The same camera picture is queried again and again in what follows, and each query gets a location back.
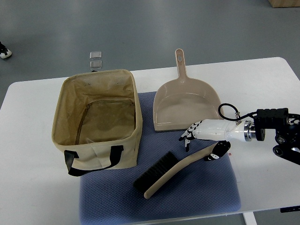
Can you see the pink hand broom black bristles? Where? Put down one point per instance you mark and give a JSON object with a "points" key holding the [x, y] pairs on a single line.
{"points": [[168, 166]]}

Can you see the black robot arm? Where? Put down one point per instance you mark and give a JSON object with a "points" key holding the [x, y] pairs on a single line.
{"points": [[287, 131]]}

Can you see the wooden box corner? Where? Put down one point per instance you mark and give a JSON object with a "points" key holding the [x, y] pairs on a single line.
{"points": [[284, 3]]}

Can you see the white table leg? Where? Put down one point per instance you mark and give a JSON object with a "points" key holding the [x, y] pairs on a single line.
{"points": [[249, 218]]}

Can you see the blue textured cushion mat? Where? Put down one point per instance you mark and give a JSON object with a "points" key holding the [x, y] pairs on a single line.
{"points": [[108, 197]]}

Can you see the pink plastic dustpan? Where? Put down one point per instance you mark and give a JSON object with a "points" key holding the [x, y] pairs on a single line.
{"points": [[183, 101]]}

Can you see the beige fabric bag black handles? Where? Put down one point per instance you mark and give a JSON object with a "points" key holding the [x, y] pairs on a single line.
{"points": [[98, 122]]}

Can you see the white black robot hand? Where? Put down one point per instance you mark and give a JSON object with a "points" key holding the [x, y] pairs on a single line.
{"points": [[221, 131]]}

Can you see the upper clear floor tile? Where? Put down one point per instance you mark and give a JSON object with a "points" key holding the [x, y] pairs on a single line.
{"points": [[95, 55]]}

